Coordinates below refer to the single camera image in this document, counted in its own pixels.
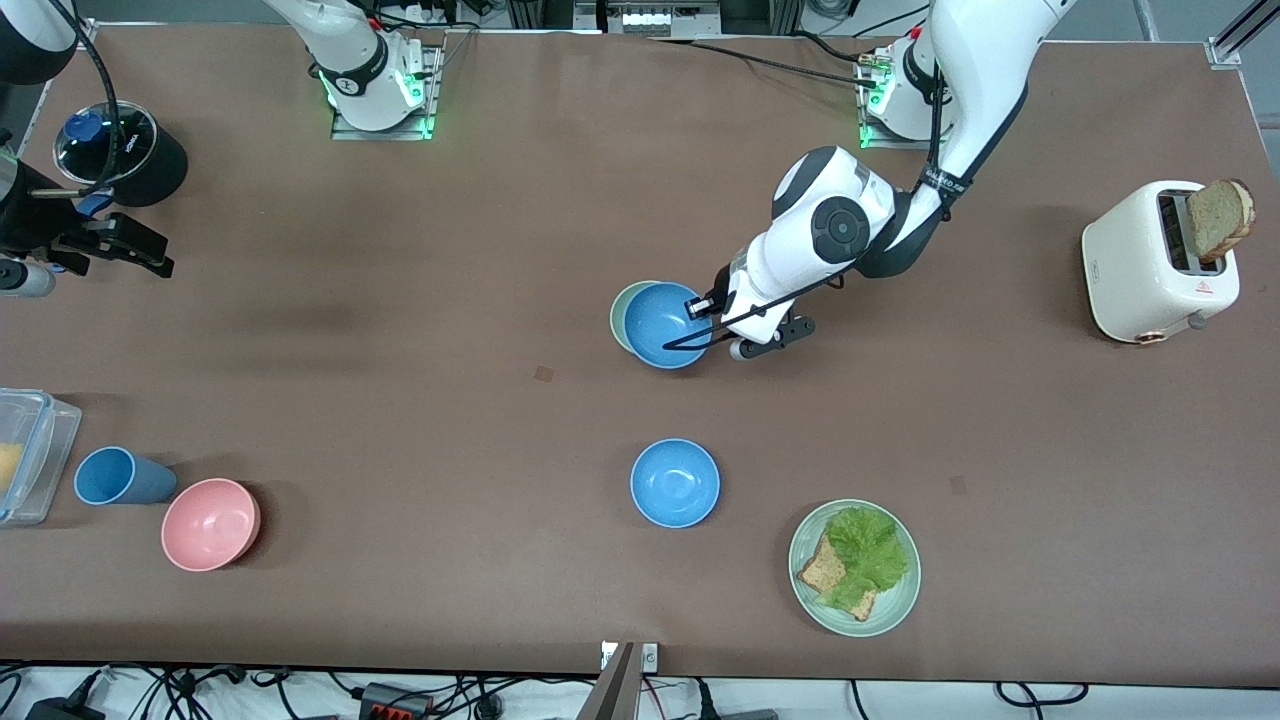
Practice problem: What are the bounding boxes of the pink bowl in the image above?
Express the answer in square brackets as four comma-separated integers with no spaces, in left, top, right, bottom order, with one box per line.
[160,477,263,573]

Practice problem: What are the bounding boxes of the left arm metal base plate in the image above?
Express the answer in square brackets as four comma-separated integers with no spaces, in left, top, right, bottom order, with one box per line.
[858,50,965,152]

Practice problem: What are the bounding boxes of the blue bowl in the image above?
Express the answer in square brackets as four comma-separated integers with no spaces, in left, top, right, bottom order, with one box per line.
[629,438,722,529]
[623,282,714,370]

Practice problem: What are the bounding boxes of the light green plate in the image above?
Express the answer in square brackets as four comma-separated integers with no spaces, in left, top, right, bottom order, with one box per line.
[787,498,923,638]

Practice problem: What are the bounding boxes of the white toaster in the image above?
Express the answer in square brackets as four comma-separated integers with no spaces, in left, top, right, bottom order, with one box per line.
[1081,180,1242,345]

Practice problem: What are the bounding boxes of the grey control box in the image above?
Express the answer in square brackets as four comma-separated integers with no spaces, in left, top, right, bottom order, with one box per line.
[572,0,723,37]

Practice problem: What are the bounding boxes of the black pot with blue handle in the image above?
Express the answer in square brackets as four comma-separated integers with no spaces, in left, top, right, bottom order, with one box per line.
[52,99,190,219]

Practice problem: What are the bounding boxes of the black power adapter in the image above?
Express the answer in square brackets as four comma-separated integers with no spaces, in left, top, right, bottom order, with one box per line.
[25,697,106,720]

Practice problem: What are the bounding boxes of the blue plastic cup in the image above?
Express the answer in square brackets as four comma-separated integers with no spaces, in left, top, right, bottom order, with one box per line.
[73,445,179,507]

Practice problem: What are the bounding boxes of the black table cable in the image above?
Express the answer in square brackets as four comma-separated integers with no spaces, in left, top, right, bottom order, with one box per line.
[648,36,886,89]

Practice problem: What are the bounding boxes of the green lettuce leaf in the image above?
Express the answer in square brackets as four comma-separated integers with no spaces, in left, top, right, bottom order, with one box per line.
[815,506,911,613]

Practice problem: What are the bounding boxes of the toasted bread slice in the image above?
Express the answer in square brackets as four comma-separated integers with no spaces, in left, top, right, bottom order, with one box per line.
[796,533,881,623]

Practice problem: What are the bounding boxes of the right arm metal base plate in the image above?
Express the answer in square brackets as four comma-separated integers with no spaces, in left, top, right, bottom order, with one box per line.
[330,40,443,142]

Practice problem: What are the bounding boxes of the grey metal bracket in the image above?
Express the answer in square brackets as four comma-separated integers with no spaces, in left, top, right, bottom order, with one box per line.
[575,641,661,720]

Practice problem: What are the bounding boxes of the brown bread slice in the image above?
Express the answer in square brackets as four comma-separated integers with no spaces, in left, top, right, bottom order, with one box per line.
[1186,178,1255,265]

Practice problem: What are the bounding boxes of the black red power strip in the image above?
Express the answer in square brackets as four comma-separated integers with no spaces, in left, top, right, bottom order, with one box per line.
[358,682,433,720]

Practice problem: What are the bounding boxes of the clear plastic food container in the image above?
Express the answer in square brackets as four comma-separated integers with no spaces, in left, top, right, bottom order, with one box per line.
[0,387,84,528]

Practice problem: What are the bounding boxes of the light green bowl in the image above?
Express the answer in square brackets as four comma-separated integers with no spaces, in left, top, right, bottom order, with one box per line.
[609,280,661,353]

